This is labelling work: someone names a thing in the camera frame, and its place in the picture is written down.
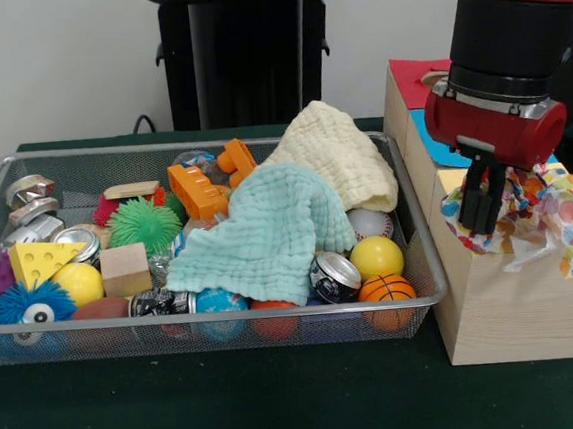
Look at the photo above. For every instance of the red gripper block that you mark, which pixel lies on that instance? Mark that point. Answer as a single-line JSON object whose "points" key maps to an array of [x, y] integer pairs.
{"points": [[500, 130]]}

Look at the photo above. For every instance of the colourful patterned cloth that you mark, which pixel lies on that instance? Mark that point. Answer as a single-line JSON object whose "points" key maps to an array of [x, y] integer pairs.
{"points": [[542, 207]]}

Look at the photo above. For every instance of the cream white waffle cloth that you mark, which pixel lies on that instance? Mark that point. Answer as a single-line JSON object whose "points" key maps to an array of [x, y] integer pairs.
{"points": [[331, 150]]}

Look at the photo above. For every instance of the mint green waffle cloth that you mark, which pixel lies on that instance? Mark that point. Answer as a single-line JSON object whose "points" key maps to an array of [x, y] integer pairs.
{"points": [[258, 237]]}

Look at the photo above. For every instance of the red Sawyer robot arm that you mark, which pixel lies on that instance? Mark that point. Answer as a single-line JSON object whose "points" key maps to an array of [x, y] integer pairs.
{"points": [[511, 29]]}

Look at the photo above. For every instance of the wooden box with three holes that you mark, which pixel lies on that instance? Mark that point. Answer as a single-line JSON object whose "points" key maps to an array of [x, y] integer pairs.
{"points": [[516, 315]]}

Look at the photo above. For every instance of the shallow clear mesh bin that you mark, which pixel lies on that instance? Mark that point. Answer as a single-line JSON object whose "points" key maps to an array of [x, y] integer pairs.
{"points": [[127, 339]]}

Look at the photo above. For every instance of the white baseball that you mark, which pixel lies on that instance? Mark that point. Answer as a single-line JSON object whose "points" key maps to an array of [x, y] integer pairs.
{"points": [[373, 224]]}

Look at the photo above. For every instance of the yellow ball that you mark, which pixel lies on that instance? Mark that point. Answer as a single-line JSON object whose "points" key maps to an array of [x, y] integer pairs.
{"points": [[376, 257]]}

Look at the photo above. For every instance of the small orange basketball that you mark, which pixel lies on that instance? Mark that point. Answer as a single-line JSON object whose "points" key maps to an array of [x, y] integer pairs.
{"points": [[387, 288]]}

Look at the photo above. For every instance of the blue globe ball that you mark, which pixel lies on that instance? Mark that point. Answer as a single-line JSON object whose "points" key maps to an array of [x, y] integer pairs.
{"points": [[219, 301]]}

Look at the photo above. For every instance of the green spiky ball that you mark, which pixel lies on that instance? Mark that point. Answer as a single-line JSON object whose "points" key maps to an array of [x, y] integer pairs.
{"points": [[142, 227]]}

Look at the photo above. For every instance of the plain wooden block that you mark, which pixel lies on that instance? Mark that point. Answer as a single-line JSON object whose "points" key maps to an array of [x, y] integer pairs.
{"points": [[126, 271]]}

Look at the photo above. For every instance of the yellow cheese wedge toy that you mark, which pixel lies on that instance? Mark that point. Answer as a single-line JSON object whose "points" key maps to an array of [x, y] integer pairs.
{"points": [[39, 258]]}

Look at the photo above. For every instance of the blue spiky ball with eye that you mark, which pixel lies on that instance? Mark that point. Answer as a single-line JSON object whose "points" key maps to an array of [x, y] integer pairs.
{"points": [[11, 306]]}

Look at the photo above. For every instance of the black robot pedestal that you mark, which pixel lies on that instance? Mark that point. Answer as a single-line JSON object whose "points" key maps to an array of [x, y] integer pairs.
{"points": [[232, 53]]}

